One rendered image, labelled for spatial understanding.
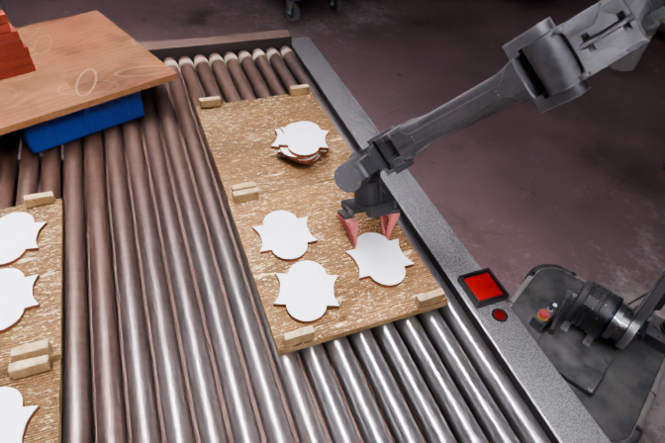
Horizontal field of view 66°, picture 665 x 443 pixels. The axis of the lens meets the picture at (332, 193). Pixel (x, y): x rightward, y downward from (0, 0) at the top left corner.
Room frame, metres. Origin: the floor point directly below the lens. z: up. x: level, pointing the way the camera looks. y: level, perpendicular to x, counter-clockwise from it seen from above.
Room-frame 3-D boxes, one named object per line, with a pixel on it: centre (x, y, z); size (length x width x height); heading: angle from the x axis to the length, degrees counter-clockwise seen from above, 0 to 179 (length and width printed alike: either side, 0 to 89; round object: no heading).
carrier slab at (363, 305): (0.74, -0.01, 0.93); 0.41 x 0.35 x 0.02; 25
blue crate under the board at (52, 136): (1.18, 0.75, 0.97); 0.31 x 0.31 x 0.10; 46
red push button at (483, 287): (0.68, -0.33, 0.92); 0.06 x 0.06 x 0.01; 25
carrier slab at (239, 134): (1.12, 0.17, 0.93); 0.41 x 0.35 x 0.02; 25
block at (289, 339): (0.51, 0.03, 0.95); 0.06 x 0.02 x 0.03; 115
